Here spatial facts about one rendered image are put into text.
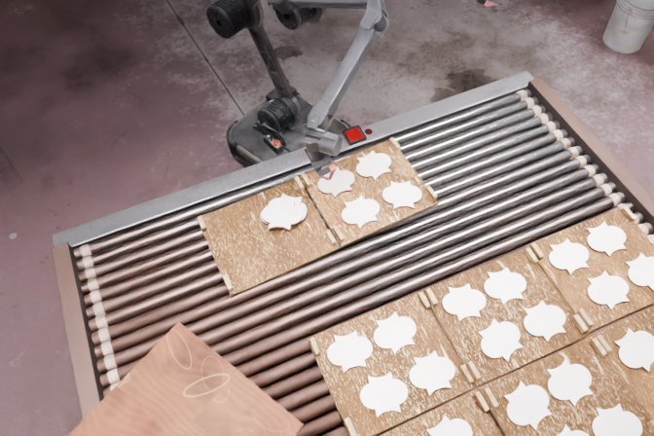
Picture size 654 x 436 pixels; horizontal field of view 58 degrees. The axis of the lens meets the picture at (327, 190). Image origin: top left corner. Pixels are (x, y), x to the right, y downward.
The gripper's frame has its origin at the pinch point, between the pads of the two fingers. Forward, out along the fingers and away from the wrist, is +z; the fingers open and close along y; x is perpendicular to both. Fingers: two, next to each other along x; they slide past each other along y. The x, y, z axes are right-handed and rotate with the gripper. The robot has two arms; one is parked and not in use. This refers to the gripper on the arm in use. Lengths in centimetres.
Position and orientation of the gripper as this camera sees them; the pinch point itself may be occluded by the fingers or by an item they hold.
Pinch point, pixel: (323, 168)
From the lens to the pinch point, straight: 212.3
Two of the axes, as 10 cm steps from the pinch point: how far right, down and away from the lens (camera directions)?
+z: 2.1, 5.3, 8.2
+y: -4.4, -7.0, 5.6
